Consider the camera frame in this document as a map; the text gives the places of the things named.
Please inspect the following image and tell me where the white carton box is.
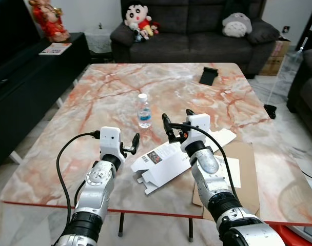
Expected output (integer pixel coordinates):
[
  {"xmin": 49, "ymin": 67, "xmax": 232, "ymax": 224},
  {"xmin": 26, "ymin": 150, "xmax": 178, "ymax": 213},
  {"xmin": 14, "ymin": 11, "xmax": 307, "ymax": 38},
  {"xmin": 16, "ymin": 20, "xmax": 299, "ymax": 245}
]
[{"xmin": 130, "ymin": 128, "xmax": 237, "ymax": 195}]

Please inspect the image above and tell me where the clear plastic water bottle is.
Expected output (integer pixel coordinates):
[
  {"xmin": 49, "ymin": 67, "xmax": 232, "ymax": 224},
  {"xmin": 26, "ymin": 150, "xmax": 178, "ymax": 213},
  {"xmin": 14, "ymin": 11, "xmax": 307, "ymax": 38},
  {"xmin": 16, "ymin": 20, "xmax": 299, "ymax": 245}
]
[{"xmin": 138, "ymin": 93, "xmax": 152, "ymax": 129}]

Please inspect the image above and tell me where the dark grey fabric sofa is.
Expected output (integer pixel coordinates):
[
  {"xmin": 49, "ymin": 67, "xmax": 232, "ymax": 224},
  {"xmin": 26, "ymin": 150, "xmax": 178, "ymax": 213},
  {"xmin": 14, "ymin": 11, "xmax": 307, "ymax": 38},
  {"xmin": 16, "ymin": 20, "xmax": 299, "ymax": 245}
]
[{"xmin": 110, "ymin": 0, "xmax": 281, "ymax": 77}]

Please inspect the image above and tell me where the flat brown cardboard with label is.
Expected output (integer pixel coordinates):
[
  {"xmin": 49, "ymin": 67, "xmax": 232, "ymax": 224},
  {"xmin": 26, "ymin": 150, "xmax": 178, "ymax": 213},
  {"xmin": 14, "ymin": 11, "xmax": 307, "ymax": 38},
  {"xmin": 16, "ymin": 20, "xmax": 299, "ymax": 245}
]
[{"xmin": 192, "ymin": 139, "xmax": 260, "ymax": 222}]

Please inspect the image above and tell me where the small black floor adapter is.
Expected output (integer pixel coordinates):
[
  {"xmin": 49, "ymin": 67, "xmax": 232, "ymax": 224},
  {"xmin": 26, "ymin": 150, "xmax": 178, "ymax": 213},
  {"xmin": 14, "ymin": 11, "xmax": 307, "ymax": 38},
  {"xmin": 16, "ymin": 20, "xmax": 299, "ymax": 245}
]
[{"xmin": 263, "ymin": 104, "xmax": 278, "ymax": 119}]

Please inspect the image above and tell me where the grey round plush toy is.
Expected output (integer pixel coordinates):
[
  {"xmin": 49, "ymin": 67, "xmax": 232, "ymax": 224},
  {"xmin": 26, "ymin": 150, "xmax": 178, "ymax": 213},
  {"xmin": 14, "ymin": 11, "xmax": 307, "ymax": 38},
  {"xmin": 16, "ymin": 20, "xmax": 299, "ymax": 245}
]
[{"xmin": 221, "ymin": 11, "xmax": 254, "ymax": 38}]

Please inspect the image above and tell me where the brown cardboard box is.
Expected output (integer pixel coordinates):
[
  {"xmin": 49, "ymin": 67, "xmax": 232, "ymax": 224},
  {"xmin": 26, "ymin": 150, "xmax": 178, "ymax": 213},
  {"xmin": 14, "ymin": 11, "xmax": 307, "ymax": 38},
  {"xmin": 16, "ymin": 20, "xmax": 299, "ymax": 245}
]
[{"xmin": 259, "ymin": 40, "xmax": 291, "ymax": 76}]

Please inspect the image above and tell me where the cartoon boy plush doll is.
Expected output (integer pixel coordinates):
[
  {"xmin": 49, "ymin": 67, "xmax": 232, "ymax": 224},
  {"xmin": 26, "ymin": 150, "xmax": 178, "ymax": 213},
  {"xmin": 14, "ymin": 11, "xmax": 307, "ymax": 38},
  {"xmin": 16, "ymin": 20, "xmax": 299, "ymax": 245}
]
[{"xmin": 124, "ymin": 4, "xmax": 160, "ymax": 42}]

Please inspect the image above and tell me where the white lace covered side table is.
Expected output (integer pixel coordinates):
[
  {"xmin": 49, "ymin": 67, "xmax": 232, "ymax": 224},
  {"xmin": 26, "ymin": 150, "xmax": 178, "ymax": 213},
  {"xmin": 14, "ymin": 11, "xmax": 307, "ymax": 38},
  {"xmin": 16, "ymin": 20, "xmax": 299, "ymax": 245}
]
[{"xmin": 84, "ymin": 27, "xmax": 115, "ymax": 54}]

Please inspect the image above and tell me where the black TV cabinet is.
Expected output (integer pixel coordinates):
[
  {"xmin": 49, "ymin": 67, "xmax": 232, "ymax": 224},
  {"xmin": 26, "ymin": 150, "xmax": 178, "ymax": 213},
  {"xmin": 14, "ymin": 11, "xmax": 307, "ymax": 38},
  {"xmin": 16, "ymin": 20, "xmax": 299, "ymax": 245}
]
[{"xmin": 0, "ymin": 32, "xmax": 91, "ymax": 172}]

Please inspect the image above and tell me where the colourful booklet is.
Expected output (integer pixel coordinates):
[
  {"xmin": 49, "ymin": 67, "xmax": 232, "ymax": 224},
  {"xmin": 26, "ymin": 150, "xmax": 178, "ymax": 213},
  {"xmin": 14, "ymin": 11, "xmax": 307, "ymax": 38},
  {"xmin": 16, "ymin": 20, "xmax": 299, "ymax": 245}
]
[{"xmin": 38, "ymin": 43, "xmax": 73, "ymax": 56}]

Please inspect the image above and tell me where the white pole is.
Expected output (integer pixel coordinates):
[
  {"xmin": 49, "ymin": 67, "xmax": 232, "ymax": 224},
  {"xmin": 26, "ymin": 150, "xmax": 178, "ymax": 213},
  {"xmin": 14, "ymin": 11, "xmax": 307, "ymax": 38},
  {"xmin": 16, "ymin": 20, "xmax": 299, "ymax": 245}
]
[{"xmin": 295, "ymin": 5, "xmax": 312, "ymax": 52}]

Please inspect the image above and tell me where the red fortune god figurine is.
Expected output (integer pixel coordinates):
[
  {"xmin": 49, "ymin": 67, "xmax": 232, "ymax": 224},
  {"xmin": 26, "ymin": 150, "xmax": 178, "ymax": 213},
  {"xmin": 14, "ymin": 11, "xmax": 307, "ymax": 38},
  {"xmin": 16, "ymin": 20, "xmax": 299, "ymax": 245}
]
[{"xmin": 29, "ymin": 0, "xmax": 70, "ymax": 43}]

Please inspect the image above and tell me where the red plastic stool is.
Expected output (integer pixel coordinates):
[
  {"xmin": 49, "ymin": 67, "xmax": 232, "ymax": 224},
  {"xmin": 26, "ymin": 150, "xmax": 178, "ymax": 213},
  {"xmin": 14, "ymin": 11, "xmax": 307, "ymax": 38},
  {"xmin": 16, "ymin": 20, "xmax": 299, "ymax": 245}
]
[{"xmin": 271, "ymin": 223, "xmax": 312, "ymax": 246}]

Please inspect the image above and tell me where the black television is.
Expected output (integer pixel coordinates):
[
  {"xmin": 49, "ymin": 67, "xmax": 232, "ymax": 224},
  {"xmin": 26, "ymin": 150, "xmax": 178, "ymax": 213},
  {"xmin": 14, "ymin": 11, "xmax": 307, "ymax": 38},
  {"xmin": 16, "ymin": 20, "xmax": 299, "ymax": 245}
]
[{"xmin": 0, "ymin": 0, "xmax": 41, "ymax": 70}]

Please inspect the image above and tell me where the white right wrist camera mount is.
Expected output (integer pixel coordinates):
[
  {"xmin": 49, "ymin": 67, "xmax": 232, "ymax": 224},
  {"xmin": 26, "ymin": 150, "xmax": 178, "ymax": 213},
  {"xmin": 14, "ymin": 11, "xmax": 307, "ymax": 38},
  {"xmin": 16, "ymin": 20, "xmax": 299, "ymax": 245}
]
[{"xmin": 181, "ymin": 114, "xmax": 213, "ymax": 152}]

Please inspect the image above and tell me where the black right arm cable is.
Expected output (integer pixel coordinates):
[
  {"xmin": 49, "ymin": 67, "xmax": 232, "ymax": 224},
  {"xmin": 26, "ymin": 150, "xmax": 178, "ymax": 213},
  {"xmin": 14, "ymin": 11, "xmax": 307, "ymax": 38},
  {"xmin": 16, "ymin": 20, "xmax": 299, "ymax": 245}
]
[{"xmin": 166, "ymin": 122, "xmax": 240, "ymax": 206}]

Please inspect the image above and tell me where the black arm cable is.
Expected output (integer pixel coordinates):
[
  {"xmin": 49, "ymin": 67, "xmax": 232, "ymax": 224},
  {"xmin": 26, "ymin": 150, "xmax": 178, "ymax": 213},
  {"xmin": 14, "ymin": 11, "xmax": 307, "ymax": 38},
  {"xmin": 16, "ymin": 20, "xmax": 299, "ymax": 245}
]
[
  {"xmin": 56, "ymin": 132, "xmax": 101, "ymax": 226},
  {"xmin": 166, "ymin": 122, "xmax": 240, "ymax": 206}
]

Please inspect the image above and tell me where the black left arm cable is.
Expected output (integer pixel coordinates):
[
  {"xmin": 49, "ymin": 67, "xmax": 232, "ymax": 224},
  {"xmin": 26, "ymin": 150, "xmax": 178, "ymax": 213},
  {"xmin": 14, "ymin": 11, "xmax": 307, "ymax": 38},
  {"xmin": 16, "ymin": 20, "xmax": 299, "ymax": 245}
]
[{"xmin": 56, "ymin": 132, "xmax": 101, "ymax": 226}]

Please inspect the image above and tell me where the black metal table leg frame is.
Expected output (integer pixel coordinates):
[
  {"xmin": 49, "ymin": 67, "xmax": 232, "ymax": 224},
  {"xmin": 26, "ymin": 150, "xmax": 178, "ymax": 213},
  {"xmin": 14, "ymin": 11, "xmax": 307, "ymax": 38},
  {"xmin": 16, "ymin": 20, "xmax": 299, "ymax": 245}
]
[{"xmin": 118, "ymin": 213, "xmax": 195, "ymax": 242}]

